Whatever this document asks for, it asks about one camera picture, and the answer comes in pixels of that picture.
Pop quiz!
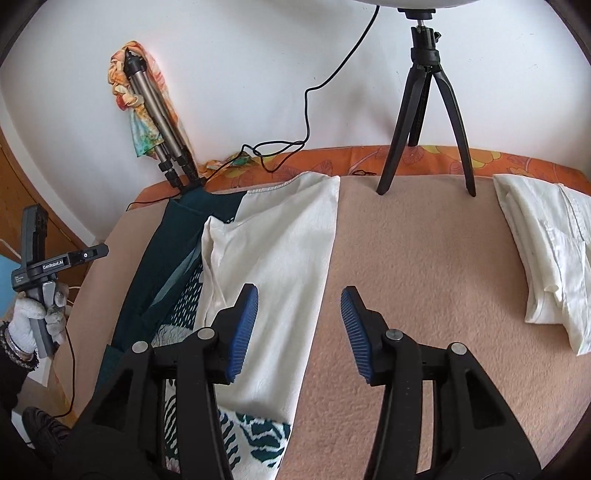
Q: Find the thin black cord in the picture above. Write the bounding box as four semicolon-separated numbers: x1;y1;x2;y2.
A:
53;330;78;418

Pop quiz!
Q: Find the white and teal printed t-shirt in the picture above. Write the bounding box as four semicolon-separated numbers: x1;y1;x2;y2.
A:
95;172;341;480

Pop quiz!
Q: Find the person's left forearm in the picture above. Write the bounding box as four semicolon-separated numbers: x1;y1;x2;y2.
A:
0;320;41;411

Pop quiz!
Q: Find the black power cable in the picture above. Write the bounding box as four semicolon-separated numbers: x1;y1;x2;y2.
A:
127;0;384;210

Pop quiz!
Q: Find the folded silver tripod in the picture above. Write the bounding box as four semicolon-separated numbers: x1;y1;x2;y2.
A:
124;51;207;190

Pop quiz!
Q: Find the black shoe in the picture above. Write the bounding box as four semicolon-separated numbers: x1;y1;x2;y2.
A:
22;406;75;455

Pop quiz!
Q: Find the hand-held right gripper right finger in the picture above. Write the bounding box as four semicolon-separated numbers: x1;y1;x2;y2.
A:
339;286;541;480

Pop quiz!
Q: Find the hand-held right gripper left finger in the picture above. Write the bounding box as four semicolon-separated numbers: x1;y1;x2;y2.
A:
76;283;260;480

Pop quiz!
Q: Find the beige blanket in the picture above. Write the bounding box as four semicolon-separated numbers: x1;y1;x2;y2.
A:
69;172;591;480

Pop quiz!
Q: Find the blue panel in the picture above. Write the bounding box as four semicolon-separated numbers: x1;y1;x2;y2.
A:
0;251;19;324

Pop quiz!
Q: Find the folded white shirt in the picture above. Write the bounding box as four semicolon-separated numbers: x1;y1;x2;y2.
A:
492;173;591;356

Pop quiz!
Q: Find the black mini tripod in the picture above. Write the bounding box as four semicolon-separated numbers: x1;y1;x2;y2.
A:
376;7;476;198

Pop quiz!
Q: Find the wooden cabinet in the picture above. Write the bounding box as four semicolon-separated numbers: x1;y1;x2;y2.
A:
0;124;109;296

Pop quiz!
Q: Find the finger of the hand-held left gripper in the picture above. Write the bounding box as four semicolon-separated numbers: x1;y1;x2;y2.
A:
68;244;110;269

